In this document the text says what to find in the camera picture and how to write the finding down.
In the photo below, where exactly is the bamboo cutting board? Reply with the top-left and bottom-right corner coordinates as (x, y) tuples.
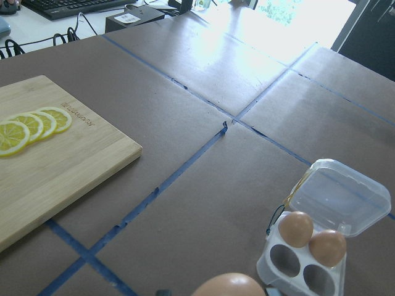
(1, 75), (142, 249)

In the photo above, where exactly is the black keyboard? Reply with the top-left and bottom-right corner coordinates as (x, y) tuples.
(22, 0), (136, 20)

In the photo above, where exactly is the brown egg in box front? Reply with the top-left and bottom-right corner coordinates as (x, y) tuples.
(278, 212), (314, 248)

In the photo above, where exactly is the clear plastic egg box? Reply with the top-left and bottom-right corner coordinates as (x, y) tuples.
(256, 158), (391, 295)

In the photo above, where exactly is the lemon slice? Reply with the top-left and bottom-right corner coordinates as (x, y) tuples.
(31, 111), (57, 140)
(38, 107), (72, 133)
(6, 112), (44, 144)
(1, 121), (30, 157)

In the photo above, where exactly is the brown egg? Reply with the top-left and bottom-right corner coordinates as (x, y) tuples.
(192, 273), (265, 296)
(309, 229), (347, 268)
(278, 212), (314, 248)

